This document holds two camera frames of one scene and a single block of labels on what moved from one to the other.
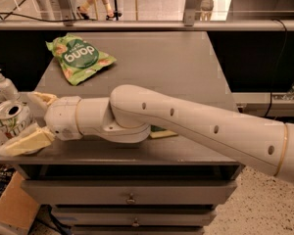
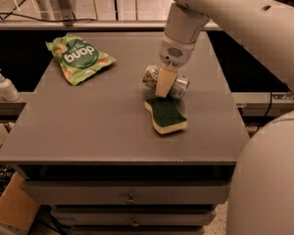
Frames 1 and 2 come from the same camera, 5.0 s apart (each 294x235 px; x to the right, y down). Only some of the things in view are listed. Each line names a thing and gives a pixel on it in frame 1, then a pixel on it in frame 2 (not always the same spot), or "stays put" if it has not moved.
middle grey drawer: x=133 y=215 stays put
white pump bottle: x=6 y=86 stays put
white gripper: x=62 y=117 to x=173 y=51
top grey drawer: x=125 y=192 stays put
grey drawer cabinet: x=166 y=186 stays put
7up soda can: x=10 y=117 to x=150 y=79
